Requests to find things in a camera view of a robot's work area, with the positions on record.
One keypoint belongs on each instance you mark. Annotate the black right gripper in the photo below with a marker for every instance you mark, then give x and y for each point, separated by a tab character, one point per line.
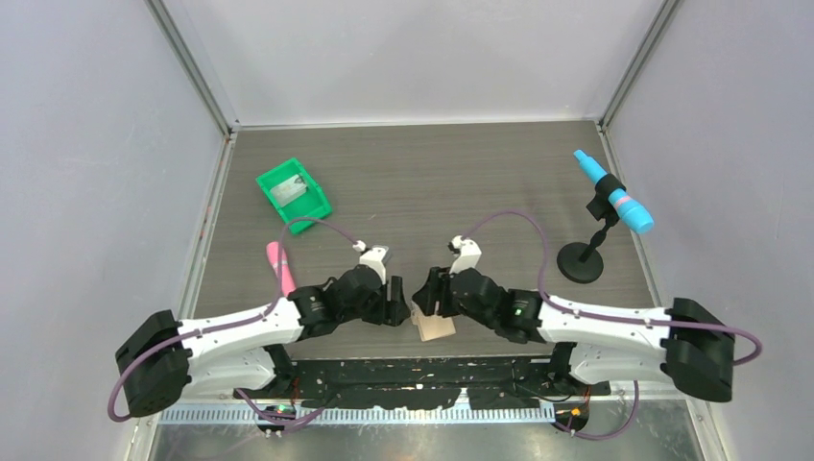
429	295

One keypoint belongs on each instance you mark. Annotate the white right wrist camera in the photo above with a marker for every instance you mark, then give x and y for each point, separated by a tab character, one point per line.
466	254

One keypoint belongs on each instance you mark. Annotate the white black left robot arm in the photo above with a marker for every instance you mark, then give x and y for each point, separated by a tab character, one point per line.
167	359

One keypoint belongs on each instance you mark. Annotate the green plastic bin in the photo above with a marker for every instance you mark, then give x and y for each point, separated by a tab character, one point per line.
313	204

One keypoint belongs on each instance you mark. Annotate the pink toy microphone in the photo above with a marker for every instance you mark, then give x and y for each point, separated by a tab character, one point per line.
278	260

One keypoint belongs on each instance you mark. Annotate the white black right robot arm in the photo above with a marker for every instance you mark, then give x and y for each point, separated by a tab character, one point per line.
684	345

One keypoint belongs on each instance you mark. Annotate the black microphone stand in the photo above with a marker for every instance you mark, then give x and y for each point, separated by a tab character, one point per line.
581	262

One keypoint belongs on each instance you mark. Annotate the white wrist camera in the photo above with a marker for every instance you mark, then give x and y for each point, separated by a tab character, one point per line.
376	258
466	254

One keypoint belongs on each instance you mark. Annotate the beige card holder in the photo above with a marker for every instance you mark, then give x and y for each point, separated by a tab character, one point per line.
431	327

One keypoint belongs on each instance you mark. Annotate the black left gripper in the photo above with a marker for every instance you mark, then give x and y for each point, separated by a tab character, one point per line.
396	311

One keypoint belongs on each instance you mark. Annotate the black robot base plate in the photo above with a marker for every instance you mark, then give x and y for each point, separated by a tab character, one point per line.
492	382

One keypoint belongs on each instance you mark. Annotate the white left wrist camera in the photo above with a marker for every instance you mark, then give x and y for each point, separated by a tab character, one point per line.
376	258

